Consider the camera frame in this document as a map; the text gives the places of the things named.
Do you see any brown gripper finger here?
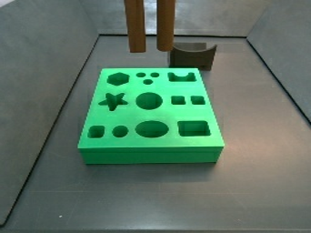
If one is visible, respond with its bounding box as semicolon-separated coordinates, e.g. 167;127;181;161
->
125;0;146;53
157;0;177;52

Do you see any dark grey curved block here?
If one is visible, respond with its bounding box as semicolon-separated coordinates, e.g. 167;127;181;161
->
170;42;218;71

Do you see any green shape sorter board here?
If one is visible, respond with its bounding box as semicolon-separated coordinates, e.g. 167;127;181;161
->
78;68;225;165

